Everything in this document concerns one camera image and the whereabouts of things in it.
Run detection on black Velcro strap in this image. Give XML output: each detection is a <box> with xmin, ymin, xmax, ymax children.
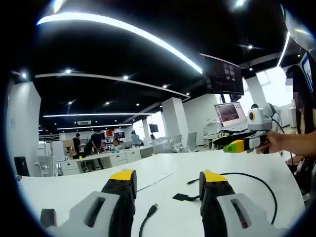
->
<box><xmin>172</xmin><ymin>193</ymin><xmax>201</xmax><ymax>202</ymax></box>

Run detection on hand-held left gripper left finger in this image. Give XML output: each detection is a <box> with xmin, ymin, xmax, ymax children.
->
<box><xmin>46</xmin><ymin>169</ymin><xmax>138</xmax><ymax>237</ymax></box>

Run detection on black hanging display screen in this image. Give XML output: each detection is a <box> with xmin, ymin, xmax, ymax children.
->
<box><xmin>199</xmin><ymin>52</ymin><xmax>245</xmax><ymax>97</ymax></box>

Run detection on white office chair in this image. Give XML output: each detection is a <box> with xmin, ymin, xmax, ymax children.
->
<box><xmin>172</xmin><ymin>134</ymin><xmax>184</xmax><ymax>153</ymax></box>
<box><xmin>185</xmin><ymin>131</ymin><xmax>199</xmax><ymax>153</ymax></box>

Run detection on long curved ceiling light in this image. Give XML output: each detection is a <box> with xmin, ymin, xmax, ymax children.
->
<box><xmin>37</xmin><ymin>12</ymin><xmax>203</xmax><ymax>75</ymax></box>

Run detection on black monitor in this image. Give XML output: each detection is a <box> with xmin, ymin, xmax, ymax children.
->
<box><xmin>14</xmin><ymin>157</ymin><xmax>31</xmax><ymax>177</ymax></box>

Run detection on person's body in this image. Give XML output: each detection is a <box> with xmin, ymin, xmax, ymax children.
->
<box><xmin>285</xmin><ymin>64</ymin><xmax>316</xmax><ymax>198</ymax></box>

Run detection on black charging cable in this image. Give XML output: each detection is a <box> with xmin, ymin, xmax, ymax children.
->
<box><xmin>139</xmin><ymin>172</ymin><xmax>278</xmax><ymax>237</ymax></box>

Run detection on white-framed computer screen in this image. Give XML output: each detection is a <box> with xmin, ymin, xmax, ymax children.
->
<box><xmin>214</xmin><ymin>101</ymin><xmax>248</xmax><ymax>130</ymax></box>

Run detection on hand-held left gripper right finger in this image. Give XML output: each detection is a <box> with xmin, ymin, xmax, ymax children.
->
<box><xmin>198</xmin><ymin>169</ymin><xmax>284</xmax><ymax>237</ymax></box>

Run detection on person's right hand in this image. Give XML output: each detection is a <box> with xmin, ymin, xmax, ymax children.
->
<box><xmin>255</xmin><ymin>131</ymin><xmax>285</xmax><ymax>155</ymax></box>

